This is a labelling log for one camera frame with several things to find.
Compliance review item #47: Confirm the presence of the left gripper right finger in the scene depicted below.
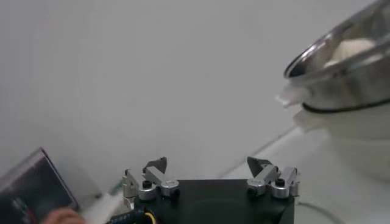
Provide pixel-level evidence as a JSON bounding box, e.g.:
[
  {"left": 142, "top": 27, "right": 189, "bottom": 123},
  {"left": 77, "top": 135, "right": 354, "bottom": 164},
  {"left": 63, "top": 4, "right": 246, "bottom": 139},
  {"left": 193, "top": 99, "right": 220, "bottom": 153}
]
[{"left": 246, "top": 156, "right": 301, "bottom": 200}]

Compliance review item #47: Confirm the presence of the white side table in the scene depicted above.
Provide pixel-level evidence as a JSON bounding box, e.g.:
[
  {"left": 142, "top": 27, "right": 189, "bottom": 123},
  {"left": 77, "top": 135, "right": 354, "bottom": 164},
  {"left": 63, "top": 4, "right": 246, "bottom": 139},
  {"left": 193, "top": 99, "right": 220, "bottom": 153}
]
[{"left": 80, "top": 190, "right": 126, "bottom": 224}]

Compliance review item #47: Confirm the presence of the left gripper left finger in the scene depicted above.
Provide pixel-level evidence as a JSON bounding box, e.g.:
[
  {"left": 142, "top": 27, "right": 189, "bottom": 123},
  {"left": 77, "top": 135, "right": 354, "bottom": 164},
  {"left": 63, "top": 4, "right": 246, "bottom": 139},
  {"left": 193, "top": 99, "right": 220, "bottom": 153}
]
[{"left": 121, "top": 156, "right": 180, "bottom": 211}]

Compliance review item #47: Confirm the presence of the white steamed baozi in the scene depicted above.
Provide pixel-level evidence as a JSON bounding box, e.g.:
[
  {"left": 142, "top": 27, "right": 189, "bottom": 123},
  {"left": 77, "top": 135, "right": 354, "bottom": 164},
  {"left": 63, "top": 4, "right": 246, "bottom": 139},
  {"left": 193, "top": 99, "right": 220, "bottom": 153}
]
[{"left": 322, "top": 38, "right": 376, "bottom": 68}]

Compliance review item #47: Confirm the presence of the person's hand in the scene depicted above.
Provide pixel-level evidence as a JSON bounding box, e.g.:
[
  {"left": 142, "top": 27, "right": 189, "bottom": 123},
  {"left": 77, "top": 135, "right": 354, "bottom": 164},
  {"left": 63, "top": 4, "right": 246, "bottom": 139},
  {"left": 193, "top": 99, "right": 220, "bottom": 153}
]
[{"left": 41, "top": 208, "right": 88, "bottom": 224}]

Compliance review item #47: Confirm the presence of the steel steamer basket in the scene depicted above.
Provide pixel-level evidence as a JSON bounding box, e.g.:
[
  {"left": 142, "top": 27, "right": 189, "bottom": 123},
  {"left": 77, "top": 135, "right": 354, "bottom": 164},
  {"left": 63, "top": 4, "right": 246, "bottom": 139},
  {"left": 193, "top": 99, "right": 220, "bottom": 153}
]
[{"left": 275, "top": 0, "right": 390, "bottom": 111}]

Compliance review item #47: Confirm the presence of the white electric cooking pot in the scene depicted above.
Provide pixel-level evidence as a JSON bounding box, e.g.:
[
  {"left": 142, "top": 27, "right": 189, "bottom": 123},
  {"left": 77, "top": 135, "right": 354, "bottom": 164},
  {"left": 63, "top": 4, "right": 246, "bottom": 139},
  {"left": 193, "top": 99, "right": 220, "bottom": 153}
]
[{"left": 294, "top": 99, "right": 390, "bottom": 181}]

